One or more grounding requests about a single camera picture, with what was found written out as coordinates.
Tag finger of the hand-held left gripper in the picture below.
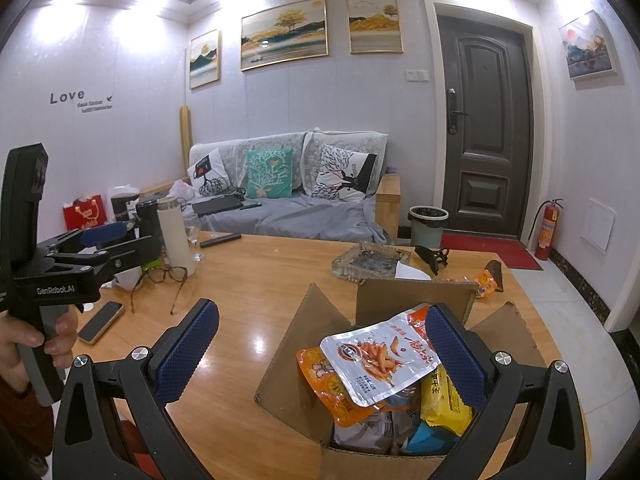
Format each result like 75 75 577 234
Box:
46 221 136 254
49 235 163 292

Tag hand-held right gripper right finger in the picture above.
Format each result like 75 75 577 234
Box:
424 303 589 480

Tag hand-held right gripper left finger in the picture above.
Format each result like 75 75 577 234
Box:
50 297 221 480

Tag yellow snack packet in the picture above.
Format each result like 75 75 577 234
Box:
419 364 474 437

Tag blue packet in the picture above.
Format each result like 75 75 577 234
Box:
401 419 462 457

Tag silver red snack packet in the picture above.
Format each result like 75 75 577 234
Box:
319 306 443 408

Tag cardboard box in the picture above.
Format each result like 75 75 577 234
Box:
252 276 549 480

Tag person's left forearm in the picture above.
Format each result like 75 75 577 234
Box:
0 374 57 480

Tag person's left hand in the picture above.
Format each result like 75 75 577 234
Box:
0 309 80 394

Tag red gift bag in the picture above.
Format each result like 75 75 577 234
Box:
62 194 109 234

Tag black appliance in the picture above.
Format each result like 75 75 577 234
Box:
109 185 142 222

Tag black thermos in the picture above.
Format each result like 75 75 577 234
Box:
134 198 164 242

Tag tortoiseshell eyeglasses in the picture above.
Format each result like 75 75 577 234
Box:
130 265 189 317

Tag white thermos bottle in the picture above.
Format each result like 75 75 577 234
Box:
156 196 197 279

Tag wine glass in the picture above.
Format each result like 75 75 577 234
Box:
183 211 208 263

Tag smartphone with tan case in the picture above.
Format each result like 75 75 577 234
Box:
76 300 127 346

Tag white plastic bag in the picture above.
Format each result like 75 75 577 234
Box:
169 179 197 202

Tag small orange snack packet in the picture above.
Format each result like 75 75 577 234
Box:
474 269 501 300

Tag dark brown object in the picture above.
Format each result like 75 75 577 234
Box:
484 259 505 292

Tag white tissue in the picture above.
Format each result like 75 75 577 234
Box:
394 260 432 282

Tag black hair claw clip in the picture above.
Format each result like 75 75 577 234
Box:
413 244 451 277

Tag white cushion red mark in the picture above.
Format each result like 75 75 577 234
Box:
187 148 232 197

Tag red door mat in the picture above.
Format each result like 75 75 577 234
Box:
439 231 544 272

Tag beige rolled mat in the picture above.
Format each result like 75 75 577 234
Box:
179 104 194 182

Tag glass ashtray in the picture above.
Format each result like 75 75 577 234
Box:
331 241 414 282

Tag grey trash bin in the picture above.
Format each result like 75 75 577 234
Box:
407 205 450 248

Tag red fire extinguisher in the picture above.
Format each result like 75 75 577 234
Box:
533 198 566 262

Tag teal cushion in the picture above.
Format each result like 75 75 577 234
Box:
244 147 294 200

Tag grey sofa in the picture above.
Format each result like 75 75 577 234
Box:
188 129 402 244

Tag wooden side table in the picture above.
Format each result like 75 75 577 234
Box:
375 174 403 237

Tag small green mountain painting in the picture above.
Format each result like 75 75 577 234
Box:
188 29 222 91

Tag white cushion black branch print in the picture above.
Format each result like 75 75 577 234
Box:
310 144 378 203

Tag dark door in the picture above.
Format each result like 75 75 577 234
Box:
431 1 534 242

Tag large golden tree painting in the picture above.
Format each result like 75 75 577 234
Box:
239 0 329 72

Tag medium golden tree painting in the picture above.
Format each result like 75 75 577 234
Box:
345 0 406 55

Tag white framed mountain painting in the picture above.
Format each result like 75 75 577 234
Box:
558 9 622 82

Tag black wall lettering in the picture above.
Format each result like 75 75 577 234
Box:
49 89 113 112

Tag white wall panel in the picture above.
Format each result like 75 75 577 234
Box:
580 198 617 253

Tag door handle lock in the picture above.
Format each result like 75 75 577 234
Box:
445 88 470 136

